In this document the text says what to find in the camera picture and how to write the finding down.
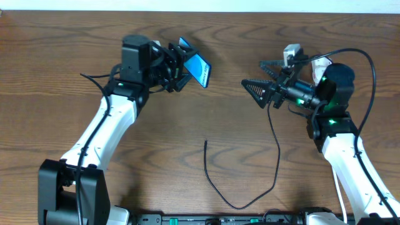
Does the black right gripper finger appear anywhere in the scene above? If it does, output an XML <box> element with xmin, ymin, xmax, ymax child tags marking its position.
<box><xmin>241</xmin><ymin>79</ymin><xmax>275</xmax><ymax>109</ymax></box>
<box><xmin>259</xmin><ymin>60</ymin><xmax>286</xmax><ymax>80</ymax></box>

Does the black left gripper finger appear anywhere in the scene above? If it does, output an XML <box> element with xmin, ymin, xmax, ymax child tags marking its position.
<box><xmin>168</xmin><ymin>43</ymin><xmax>198</xmax><ymax>61</ymax></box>
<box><xmin>173</xmin><ymin>73</ymin><xmax>193</xmax><ymax>92</ymax></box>

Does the blue Samsung Galaxy smartphone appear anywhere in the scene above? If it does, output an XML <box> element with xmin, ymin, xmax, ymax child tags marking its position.
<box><xmin>179</xmin><ymin>37</ymin><xmax>212</xmax><ymax>88</ymax></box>

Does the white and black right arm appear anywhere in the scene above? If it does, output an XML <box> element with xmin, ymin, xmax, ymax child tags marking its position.
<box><xmin>241</xmin><ymin>59</ymin><xmax>399</xmax><ymax>224</ymax></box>

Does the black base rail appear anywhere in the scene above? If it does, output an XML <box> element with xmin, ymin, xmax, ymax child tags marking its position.
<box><xmin>127</xmin><ymin>213</ymin><xmax>305</xmax><ymax>225</ymax></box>

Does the white power strip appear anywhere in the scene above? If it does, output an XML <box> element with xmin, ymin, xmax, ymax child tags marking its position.
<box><xmin>311</xmin><ymin>57</ymin><xmax>333</xmax><ymax>86</ymax></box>

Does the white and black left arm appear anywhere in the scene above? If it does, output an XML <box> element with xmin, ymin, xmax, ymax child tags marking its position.
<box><xmin>37</xmin><ymin>35</ymin><xmax>198</xmax><ymax>224</ymax></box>

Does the black charger cable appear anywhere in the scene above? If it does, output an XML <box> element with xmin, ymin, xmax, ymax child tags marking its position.
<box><xmin>203</xmin><ymin>99</ymin><xmax>281</xmax><ymax>211</ymax></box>

